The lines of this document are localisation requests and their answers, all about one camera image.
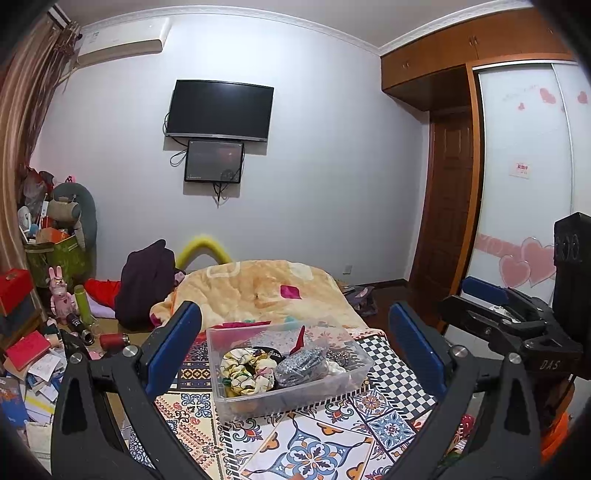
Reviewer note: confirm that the grey green plush toy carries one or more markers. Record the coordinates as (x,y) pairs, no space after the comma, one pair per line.
(72,205)

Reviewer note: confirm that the red cushion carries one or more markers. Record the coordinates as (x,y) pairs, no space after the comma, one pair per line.
(103,292)

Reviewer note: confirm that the red box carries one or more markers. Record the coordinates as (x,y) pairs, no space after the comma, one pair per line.
(15,285)

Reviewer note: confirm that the brown upper wooden cabinet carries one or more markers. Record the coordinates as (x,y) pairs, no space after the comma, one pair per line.
(431,73)

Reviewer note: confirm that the white wardrobe sliding door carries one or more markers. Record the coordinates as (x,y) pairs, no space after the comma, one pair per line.
(536,136)

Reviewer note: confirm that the red book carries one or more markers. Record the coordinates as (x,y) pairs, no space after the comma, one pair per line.
(28,349)

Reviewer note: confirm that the green storage box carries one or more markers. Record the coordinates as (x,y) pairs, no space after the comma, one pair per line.
(75,263)

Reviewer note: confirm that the brown wooden door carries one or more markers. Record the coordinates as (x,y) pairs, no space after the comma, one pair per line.
(445,212)

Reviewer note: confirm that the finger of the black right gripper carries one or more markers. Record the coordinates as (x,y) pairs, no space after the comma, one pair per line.
(498,322)
(503,295)

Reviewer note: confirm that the clear plastic storage bin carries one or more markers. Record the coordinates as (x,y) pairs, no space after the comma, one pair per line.
(348,364)

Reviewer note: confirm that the white air conditioner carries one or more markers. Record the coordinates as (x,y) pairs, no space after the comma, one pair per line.
(124,40)

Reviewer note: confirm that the striped brown curtain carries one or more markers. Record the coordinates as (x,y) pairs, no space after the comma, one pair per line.
(27,88)

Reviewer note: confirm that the colourful patchwork bed sheet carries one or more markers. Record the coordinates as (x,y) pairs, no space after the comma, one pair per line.
(357,436)

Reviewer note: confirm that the red velvet pouch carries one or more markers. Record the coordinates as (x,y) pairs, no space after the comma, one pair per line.
(300,341)

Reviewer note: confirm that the yellow floral blanket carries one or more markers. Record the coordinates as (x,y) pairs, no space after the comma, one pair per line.
(260,291)

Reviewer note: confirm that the small black wall monitor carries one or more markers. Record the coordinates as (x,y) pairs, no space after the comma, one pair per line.
(209,161)

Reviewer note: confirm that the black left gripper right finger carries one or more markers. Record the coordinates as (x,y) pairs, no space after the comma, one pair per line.
(485,423)

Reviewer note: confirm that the pink rabbit figure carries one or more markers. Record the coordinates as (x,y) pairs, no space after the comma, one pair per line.
(62,302)

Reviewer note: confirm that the black camera lens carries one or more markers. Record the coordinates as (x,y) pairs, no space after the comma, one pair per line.
(80,329)

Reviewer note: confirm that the dark purple jacket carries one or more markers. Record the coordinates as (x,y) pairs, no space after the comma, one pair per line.
(146,279)

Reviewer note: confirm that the green bottle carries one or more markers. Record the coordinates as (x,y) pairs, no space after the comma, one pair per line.
(83,306)

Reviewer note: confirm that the floral yellow scrunchie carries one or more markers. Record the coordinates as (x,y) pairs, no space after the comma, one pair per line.
(249,371)

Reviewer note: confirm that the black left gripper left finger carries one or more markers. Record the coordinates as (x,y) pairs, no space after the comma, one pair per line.
(106,424)

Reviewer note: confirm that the yellow fuzzy curved pillow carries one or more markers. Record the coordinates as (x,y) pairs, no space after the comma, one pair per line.
(198,245)

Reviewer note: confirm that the red cylinder bottle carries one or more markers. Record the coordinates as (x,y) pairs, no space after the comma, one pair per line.
(113,342)

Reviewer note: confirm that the large black wall television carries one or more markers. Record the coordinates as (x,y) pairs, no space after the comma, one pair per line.
(219,109)

